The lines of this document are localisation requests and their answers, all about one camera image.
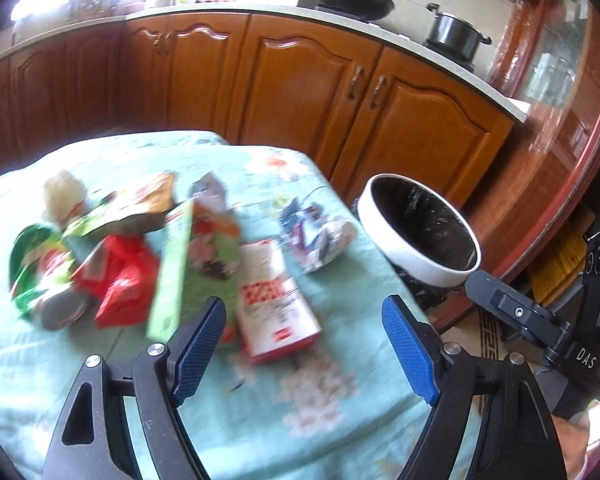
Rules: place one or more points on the white trash bin black liner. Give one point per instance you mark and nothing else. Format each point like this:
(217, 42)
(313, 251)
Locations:
(420, 225)

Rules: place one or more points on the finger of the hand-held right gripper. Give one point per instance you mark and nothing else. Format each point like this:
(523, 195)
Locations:
(510, 307)

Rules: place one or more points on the blue white wrapper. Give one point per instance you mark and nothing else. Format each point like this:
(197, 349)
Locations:
(315, 235)

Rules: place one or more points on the tissue ball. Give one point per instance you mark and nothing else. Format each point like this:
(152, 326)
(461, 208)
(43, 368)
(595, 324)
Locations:
(65, 192)

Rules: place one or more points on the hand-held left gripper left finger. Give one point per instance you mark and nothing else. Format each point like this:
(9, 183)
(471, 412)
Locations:
(200, 350)

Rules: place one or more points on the red snack packet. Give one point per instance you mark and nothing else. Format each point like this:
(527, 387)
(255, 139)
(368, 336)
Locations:
(120, 280)

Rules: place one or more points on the wooden lower kitchen cabinets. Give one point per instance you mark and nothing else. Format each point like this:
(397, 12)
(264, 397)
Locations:
(290, 85)

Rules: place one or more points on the dark steel cooking pot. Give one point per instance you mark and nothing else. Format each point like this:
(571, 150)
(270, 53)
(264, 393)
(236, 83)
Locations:
(455, 32)

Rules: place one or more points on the long green box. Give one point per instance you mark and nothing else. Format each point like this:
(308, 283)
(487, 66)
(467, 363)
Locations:
(172, 270)

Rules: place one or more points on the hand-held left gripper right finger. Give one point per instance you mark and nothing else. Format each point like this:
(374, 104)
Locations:
(410, 355)

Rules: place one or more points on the white and red carton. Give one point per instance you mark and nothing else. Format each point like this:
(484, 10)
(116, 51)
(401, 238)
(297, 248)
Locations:
(275, 305)

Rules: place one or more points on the person's right hand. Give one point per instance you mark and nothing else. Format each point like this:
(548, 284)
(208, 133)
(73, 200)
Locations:
(580, 445)

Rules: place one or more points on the colourful cartoon box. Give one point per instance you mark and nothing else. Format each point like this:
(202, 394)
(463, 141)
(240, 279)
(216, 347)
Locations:
(212, 230)

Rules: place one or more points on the yellow green snack bag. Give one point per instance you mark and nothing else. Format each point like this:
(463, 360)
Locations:
(125, 205)

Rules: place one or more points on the yellow broom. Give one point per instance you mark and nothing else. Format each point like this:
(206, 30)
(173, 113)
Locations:
(565, 260)

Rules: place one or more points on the red framed glass door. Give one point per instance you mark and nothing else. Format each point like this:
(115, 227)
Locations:
(555, 110)

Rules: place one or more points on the teal floral tablecloth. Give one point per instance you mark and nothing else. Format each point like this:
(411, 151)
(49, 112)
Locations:
(330, 410)

